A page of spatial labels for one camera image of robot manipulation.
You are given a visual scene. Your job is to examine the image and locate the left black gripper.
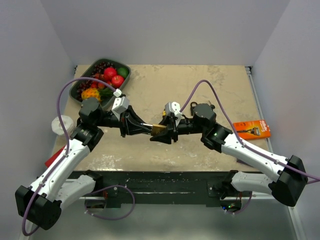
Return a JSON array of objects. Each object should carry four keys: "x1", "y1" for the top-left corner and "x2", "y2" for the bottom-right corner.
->
[{"x1": 95, "y1": 105, "x2": 152, "y2": 138}]

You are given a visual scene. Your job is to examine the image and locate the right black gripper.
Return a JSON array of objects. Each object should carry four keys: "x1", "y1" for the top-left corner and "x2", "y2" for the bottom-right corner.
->
[{"x1": 150, "y1": 114, "x2": 206, "y2": 145}]

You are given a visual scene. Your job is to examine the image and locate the brass padlock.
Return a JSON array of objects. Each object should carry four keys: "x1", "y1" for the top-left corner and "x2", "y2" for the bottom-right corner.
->
[{"x1": 141, "y1": 123, "x2": 167, "y2": 136}]

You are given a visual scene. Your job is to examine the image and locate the black padlock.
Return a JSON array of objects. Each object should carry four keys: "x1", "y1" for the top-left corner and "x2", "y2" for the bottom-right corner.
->
[{"x1": 190, "y1": 101, "x2": 198, "y2": 116}]

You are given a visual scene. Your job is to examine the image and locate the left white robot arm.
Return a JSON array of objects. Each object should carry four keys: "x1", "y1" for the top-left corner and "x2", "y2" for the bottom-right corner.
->
[{"x1": 15, "y1": 96, "x2": 152, "y2": 230}]

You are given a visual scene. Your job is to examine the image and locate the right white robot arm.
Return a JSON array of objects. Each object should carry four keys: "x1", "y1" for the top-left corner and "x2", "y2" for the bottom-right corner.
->
[{"x1": 151, "y1": 102, "x2": 308, "y2": 207}]

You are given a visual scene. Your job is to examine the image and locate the red apple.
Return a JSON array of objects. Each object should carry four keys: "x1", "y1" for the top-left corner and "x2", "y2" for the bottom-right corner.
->
[{"x1": 111, "y1": 75, "x2": 125, "y2": 89}]

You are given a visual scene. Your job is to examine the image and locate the strawberries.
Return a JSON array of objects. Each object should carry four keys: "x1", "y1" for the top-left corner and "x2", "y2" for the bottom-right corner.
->
[{"x1": 90, "y1": 79, "x2": 112, "y2": 90}]

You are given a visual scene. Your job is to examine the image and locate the toy pineapple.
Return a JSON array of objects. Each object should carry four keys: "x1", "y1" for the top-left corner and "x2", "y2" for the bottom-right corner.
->
[{"x1": 81, "y1": 88, "x2": 102, "y2": 102}]

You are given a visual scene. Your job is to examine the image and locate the green lime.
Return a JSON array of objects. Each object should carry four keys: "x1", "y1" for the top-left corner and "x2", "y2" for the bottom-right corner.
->
[{"x1": 116, "y1": 67, "x2": 129, "y2": 79}]

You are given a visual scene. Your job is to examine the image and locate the dark green fruit tray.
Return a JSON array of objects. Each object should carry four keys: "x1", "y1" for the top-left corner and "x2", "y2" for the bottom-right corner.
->
[{"x1": 69, "y1": 58, "x2": 131, "y2": 109}]

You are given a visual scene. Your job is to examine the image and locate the red pomegranate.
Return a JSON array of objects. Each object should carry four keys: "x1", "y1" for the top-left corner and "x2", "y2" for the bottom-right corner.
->
[{"x1": 103, "y1": 67, "x2": 118, "y2": 81}]

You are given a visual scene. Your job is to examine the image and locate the white tissue roll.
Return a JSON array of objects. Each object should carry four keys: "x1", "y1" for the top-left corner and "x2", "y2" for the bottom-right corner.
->
[{"x1": 51, "y1": 114, "x2": 75, "y2": 136}]

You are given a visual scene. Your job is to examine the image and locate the dark cherries bunch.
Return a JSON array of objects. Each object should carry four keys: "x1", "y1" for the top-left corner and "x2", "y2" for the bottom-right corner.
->
[{"x1": 75, "y1": 61, "x2": 115, "y2": 99}]

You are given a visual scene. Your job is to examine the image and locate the purple white card box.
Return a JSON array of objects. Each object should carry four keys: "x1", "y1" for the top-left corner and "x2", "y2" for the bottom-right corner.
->
[{"x1": 236, "y1": 159, "x2": 252, "y2": 167}]

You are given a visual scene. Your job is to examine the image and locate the orange razor package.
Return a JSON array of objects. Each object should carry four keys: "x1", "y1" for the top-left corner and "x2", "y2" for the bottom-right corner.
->
[{"x1": 233, "y1": 119, "x2": 271, "y2": 141}]

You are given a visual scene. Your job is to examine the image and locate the red box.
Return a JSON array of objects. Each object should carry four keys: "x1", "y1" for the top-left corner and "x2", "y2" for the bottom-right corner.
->
[{"x1": 44, "y1": 147, "x2": 64, "y2": 168}]

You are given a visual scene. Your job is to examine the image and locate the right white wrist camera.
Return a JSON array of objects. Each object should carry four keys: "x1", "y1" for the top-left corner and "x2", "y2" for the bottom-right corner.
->
[{"x1": 164, "y1": 101, "x2": 183, "y2": 125}]

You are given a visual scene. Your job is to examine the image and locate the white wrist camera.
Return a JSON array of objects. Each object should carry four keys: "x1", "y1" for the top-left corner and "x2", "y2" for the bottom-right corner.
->
[
  {"x1": 111, "y1": 88, "x2": 130, "y2": 119},
  {"x1": 164, "y1": 101, "x2": 183, "y2": 125}
]

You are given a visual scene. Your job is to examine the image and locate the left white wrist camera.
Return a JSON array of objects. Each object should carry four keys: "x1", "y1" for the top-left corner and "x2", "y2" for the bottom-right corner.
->
[{"x1": 111, "y1": 88, "x2": 130, "y2": 119}]

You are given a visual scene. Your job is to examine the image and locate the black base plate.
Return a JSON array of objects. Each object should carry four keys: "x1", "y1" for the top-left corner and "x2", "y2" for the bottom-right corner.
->
[{"x1": 67, "y1": 169, "x2": 253, "y2": 209}]

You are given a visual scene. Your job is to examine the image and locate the aluminium frame rail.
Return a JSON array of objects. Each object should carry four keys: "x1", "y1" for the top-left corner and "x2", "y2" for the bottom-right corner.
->
[{"x1": 244, "y1": 65, "x2": 273, "y2": 151}]

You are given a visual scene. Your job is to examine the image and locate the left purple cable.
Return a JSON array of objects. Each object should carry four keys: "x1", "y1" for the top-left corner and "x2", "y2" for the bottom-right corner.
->
[{"x1": 21, "y1": 76, "x2": 136, "y2": 237}]

